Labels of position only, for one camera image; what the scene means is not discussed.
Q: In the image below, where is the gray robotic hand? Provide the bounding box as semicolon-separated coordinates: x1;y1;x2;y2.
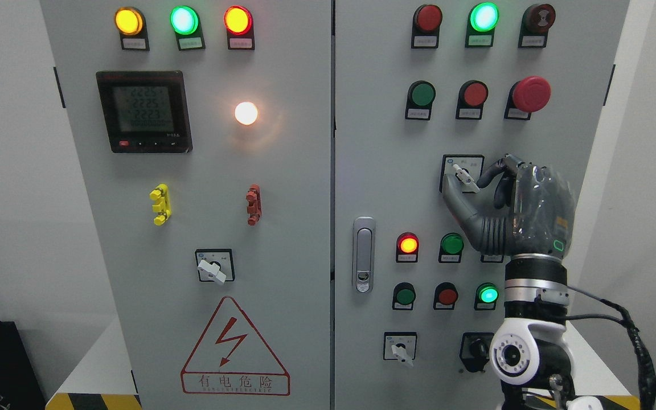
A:
442;154;576;260

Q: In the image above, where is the green indicator middle row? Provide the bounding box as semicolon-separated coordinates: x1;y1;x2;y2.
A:
438;232;464;263

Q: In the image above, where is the lit green button lower row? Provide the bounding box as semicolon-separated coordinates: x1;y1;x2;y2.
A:
474;282;499;311

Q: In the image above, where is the red emergency stop button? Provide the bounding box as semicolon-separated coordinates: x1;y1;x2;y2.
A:
503;76;552;120

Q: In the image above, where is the red push button lower row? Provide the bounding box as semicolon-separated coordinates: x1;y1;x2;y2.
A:
433;282;458;310

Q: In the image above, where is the red push button row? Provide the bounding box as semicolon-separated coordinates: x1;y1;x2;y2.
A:
456;80;489;120
433;282;458;310

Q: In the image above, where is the lit red indicator middle row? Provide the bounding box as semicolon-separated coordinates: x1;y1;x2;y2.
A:
395;232;419;263

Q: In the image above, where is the red push button upper row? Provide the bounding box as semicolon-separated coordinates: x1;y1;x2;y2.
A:
456;80;489;120

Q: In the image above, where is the green push button lower row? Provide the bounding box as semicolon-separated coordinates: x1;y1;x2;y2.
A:
391;282;416;310

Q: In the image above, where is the green push button row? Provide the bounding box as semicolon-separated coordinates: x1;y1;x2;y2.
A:
404;80;436;120
391;282;416;310

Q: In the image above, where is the green push button upper row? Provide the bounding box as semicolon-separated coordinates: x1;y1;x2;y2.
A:
404;80;436;120

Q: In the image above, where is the dark red buzzer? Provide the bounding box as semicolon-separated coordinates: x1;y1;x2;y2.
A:
518;3;556;48

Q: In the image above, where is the green indicator light top right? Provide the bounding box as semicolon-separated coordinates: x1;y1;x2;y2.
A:
464;2;499;48

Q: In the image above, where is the green indicator light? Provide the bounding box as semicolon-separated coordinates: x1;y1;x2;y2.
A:
464;2;499;48
170;5;206;50

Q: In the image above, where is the red indicator light top right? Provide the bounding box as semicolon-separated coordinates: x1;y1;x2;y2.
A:
411;3;443;49

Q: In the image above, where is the red indicator light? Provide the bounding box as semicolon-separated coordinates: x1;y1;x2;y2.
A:
411;3;443;49
223;5;255;50

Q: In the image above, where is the red terminal connector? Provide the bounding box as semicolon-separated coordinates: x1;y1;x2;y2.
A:
245;184;262;226

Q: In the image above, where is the gray electrical control cabinet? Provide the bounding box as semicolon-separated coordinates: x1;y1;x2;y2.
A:
40;1;629;409

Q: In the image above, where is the white lit indicator lamp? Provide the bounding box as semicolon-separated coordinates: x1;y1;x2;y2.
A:
234;101;259;126

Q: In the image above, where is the red electrical hazard warning sticker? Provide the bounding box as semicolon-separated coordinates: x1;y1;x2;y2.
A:
181;296;290;395

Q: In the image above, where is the red indicator light top left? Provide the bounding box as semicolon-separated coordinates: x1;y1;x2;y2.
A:
223;5;255;50

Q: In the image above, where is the yellow terminal connector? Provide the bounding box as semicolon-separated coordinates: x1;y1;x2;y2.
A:
149;183;172;226

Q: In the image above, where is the green indicator light top left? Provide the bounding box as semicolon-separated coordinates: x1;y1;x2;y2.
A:
170;5;206;50

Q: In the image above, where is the black digital power meter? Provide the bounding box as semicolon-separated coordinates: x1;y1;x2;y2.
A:
96;70;192;153

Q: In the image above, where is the yellow indicator light top left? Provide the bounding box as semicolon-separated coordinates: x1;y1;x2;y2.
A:
114;7;149;51

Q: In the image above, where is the black key selector switch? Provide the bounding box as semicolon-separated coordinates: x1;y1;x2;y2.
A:
459;332;494;372

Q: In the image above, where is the silver cabinet door handle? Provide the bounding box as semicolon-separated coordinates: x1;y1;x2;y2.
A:
351;217;376;293

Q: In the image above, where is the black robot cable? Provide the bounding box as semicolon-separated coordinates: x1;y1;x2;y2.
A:
564;285;656;410

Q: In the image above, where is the left door gray selector switch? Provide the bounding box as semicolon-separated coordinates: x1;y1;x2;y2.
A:
195;248;235;285

